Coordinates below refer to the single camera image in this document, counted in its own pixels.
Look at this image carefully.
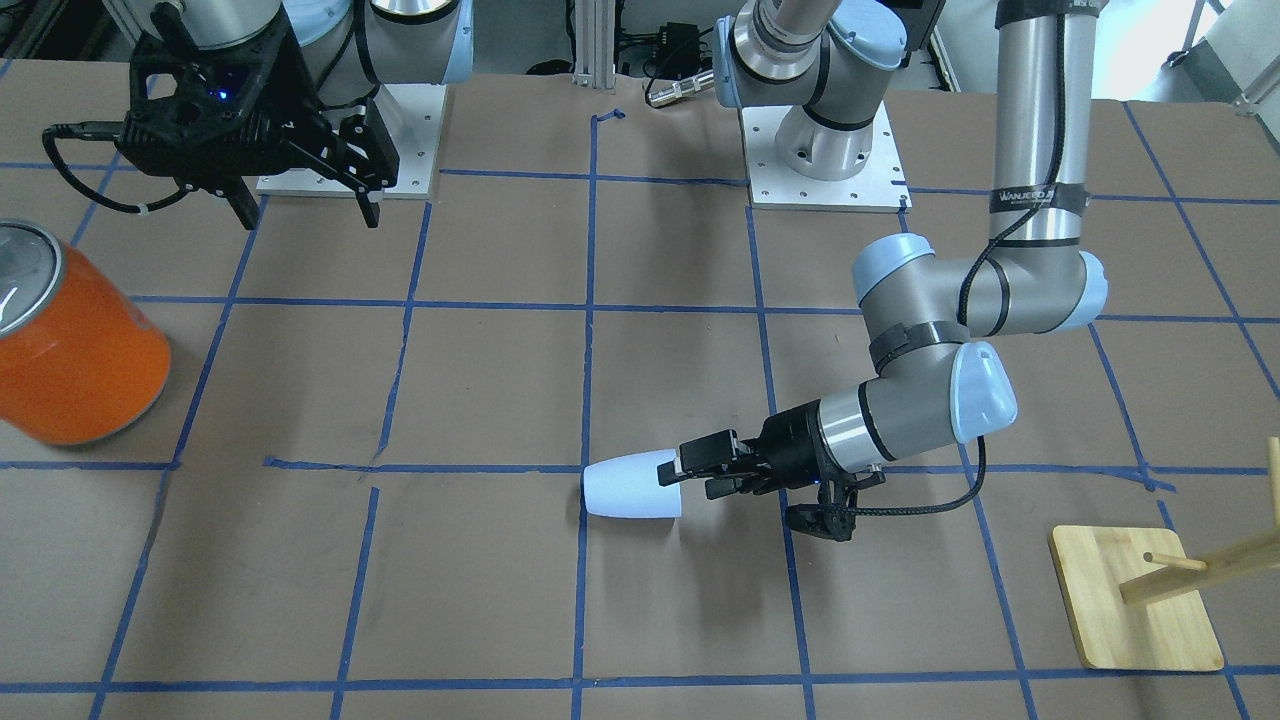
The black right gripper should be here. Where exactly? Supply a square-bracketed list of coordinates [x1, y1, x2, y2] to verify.
[122, 5, 399, 231]

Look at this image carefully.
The orange can with silver lid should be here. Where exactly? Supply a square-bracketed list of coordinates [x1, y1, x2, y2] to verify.
[1, 219, 172, 446]

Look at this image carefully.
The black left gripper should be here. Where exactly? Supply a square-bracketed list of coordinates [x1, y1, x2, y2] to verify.
[657, 400, 831, 500]

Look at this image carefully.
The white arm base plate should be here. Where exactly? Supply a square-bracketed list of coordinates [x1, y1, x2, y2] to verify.
[739, 102, 913, 213]
[256, 82, 447, 199]

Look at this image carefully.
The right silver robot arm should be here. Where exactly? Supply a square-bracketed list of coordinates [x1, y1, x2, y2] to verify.
[114, 1, 474, 229]

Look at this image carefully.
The wooden cup tree stand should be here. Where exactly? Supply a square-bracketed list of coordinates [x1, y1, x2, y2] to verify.
[1042, 436, 1277, 674]

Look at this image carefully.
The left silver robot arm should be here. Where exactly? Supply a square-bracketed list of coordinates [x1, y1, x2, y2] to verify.
[641, 1, 1108, 498]

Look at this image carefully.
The light blue paper cup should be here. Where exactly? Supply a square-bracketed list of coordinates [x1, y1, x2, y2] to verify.
[582, 448, 684, 519]

